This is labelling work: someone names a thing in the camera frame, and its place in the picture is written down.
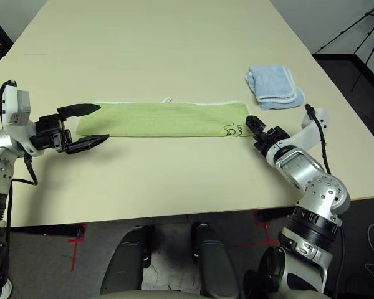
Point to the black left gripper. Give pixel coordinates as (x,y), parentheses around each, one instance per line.
(50,134)

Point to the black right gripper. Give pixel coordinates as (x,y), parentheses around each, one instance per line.
(269,138)

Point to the green towel with white trim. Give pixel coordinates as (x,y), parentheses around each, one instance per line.
(159,121)

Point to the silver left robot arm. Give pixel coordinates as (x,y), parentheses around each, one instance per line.
(0,146)

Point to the folded light blue towel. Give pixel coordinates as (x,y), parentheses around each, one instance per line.
(271,81)

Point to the red floor tape cross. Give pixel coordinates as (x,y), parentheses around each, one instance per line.
(74,252)
(265,232)

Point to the side table with black legs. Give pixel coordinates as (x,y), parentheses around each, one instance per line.
(1,31)

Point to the black tripod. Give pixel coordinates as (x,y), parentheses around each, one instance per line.
(349,29)

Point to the grey robot right leg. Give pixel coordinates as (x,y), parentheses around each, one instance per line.
(215,264)

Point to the beige robot torso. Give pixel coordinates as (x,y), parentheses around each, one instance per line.
(149,295)

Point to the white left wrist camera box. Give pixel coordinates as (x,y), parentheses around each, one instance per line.
(12,102)

